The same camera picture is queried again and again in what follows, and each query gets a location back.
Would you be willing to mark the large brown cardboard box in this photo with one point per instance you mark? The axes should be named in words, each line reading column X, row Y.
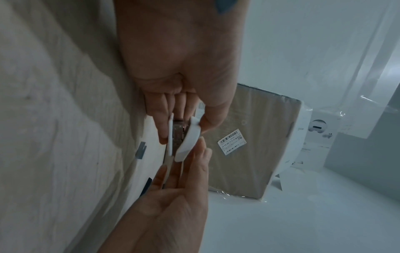
column 243, row 173

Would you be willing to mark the person's left hand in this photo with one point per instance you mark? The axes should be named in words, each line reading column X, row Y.
column 178, row 49

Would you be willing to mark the black stapler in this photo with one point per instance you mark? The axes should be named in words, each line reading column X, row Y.
column 147, row 187

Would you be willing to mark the small white plastic part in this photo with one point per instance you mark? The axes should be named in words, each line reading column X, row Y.
column 190, row 140

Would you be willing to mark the white printed product box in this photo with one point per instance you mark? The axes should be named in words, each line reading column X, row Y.
column 315, row 148

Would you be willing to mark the person's right hand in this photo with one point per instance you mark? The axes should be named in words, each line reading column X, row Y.
column 168, row 217

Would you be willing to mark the grey wrist cuff lime trim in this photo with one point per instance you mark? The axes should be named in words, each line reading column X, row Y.
column 228, row 6

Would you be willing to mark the blue dotted staples box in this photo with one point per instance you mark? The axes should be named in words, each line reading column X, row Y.
column 141, row 150

